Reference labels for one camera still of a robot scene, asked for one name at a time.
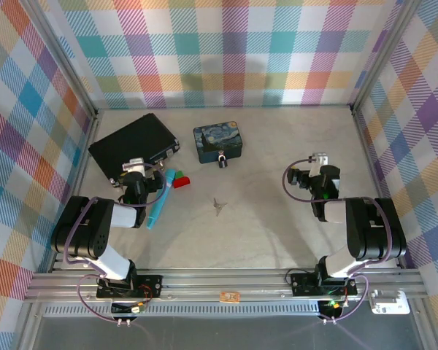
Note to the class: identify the silver key bunch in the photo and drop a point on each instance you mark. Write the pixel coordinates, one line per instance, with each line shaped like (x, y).
(217, 207)

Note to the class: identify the small silver black padlock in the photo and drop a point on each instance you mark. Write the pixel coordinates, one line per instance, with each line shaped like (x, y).
(223, 160)

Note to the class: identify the starry night print tin box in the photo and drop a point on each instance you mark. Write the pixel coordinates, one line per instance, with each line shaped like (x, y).
(217, 140)

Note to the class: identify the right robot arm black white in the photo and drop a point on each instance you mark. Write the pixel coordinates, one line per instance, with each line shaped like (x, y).
(368, 229)

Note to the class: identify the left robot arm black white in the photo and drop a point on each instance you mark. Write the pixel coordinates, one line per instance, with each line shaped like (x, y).
(80, 233)

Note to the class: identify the light blue marker pen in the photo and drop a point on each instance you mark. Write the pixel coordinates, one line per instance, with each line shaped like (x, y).
(160, 204)

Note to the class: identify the black hard carrying case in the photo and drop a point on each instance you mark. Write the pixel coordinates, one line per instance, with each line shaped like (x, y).
(131, 146)

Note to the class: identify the green toy block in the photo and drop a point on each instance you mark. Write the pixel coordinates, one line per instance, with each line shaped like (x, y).
(179, 174)

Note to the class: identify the red toy block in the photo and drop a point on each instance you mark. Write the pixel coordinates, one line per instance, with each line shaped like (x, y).
(182, 182)

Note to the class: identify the black connector box yellow plug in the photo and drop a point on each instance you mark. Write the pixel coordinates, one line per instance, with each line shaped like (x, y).
(330, 307)
(129, 309)

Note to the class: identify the orange label sticker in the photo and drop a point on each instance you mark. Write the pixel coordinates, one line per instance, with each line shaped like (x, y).
(230, 297)

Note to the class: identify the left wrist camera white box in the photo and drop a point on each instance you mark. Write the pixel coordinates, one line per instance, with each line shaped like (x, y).
(135, 166)

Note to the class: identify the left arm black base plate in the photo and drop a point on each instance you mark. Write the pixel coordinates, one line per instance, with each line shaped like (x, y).
(149, 284)

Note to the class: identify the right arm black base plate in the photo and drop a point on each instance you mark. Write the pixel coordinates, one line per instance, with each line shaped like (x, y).
(303, 284)

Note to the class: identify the aluminium frame cross rail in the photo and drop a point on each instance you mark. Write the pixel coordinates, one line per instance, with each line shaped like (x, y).
(222, 282)

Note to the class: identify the aluminium frame corner post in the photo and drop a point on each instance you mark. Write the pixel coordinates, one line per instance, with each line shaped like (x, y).
(62, 58)
(383, 54)

